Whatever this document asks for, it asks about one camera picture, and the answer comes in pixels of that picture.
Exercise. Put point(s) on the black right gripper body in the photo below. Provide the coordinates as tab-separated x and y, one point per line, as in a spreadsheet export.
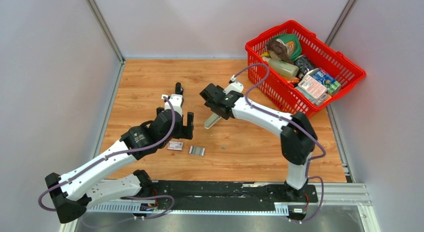
226	117

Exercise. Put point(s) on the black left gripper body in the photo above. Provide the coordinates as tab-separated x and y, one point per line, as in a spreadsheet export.
181	132

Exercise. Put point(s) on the grey white stapler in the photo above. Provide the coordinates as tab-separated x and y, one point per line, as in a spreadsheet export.
212	120

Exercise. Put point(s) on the black stapler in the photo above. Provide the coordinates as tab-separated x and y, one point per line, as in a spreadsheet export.
179	89

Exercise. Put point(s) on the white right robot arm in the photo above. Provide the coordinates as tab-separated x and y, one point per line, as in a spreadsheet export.
296	134

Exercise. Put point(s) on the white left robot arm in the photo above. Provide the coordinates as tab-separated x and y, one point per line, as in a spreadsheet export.
75	192

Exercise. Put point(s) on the white red staple box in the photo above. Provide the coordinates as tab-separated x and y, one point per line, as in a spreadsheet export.
175	146

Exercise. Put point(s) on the pale plastic bottle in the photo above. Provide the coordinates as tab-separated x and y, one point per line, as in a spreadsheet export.
283	68

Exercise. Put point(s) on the green brown snack bag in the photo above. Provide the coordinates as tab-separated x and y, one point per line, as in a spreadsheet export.
285	47

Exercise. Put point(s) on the red plastic basket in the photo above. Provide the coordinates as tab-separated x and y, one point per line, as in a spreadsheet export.
284	95

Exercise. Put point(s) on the dark foil packet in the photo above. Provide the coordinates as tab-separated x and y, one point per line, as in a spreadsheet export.
304	64

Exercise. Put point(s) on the pink packaged item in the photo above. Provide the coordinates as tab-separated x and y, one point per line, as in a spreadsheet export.
313	87

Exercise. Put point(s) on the blue green packaged item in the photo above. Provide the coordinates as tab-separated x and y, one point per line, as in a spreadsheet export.
332	85

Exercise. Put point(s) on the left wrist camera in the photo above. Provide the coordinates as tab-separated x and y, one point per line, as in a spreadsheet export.
176	100

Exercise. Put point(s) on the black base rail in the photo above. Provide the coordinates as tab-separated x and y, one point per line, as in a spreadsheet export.
225	196

